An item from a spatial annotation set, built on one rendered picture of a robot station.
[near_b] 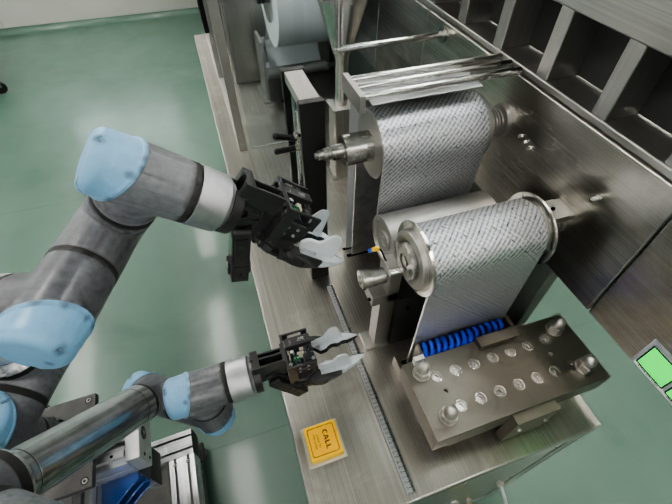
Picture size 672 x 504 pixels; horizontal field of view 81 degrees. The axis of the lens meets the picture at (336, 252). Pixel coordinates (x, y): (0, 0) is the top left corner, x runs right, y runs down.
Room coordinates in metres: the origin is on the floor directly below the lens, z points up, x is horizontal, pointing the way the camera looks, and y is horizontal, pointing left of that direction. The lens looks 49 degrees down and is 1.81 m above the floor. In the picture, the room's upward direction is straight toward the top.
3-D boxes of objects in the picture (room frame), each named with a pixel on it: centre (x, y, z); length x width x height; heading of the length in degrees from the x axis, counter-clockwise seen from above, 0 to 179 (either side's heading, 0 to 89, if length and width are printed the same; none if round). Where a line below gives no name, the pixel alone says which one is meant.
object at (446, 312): (0.45, -0.28, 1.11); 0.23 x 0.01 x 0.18; 108
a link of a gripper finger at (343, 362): (0.33, -0.01, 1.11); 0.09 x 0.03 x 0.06; 99
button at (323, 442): (0.24, 0.03, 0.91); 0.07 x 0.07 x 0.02; 18
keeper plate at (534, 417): (0.27, -0.40, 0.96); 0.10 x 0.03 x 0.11; 108
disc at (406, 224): (0.47, -0.15, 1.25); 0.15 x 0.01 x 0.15; 18
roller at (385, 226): (0.62, -0.22, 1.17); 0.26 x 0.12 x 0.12; 108
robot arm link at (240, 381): (0.30, 0.17, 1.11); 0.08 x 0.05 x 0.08; 18
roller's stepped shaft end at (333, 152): (0.68, 0.01, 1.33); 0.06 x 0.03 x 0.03; 108
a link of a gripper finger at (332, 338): (0.39, 0.01, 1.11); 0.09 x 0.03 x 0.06; 117
